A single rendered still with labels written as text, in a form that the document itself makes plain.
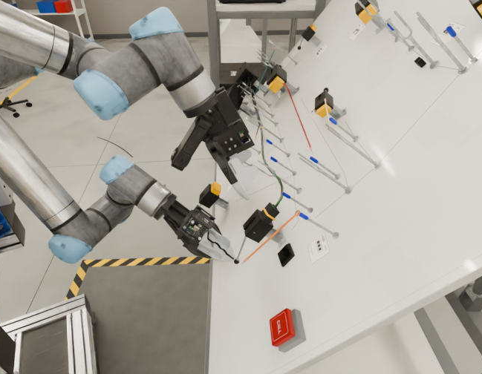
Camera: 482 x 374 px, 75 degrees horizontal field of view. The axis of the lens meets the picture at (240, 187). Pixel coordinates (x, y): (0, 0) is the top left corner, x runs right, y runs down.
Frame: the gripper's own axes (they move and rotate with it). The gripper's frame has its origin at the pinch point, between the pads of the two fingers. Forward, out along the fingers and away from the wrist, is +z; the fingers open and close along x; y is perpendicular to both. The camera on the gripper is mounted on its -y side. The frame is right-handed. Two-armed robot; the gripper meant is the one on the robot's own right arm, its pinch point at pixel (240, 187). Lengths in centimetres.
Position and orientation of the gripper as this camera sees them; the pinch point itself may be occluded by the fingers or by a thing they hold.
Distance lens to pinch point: 67.0
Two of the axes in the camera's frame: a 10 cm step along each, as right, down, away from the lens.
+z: 4.7, 7.3, 5.0
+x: -1.3, -5.0, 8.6
